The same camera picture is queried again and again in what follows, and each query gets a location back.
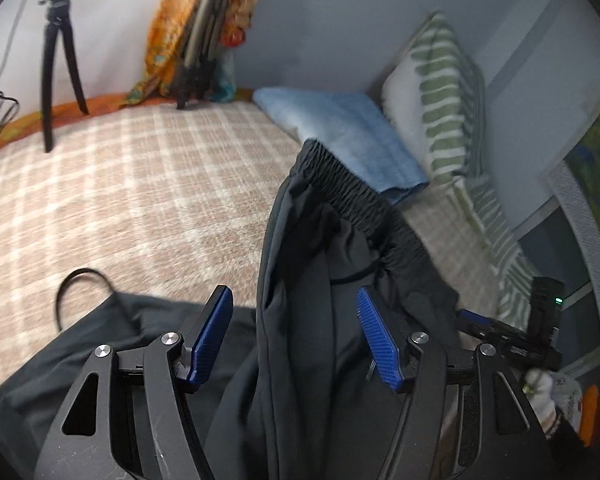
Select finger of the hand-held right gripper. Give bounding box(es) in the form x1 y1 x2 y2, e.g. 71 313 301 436
457 309 486 332

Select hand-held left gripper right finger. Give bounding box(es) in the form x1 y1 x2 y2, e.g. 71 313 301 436
356 285 563 480

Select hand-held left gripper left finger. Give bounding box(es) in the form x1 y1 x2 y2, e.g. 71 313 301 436
34 285 233 480

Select dark grey pants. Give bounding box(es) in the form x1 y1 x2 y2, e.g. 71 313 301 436
0 139 461 480

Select person's right hand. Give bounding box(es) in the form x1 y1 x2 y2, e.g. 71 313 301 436
525 369 581 441

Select green striped white pillow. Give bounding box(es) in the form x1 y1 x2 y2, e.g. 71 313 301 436
452 174 551 321
381 10 487 183

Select beige checked bed cover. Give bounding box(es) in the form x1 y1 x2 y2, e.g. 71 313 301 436
0 94 531 406

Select folded blue blanket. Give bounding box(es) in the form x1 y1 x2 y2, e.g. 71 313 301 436
253 87 429 206

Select orange bed sheet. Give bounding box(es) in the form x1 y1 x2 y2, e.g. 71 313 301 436
0 91 156 158

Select folded grey tripod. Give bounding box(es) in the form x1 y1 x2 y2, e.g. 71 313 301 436
175 0 231 110

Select orange patterned cloth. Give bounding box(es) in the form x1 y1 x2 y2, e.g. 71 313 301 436
122 0 216 107

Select multicoloured cloth bundle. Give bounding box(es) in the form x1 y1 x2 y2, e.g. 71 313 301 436
211 0 266 103

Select small black tripod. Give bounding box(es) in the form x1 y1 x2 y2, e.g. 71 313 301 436
39 0 90 154

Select black cable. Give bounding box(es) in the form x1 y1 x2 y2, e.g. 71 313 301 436
0 0 36 141

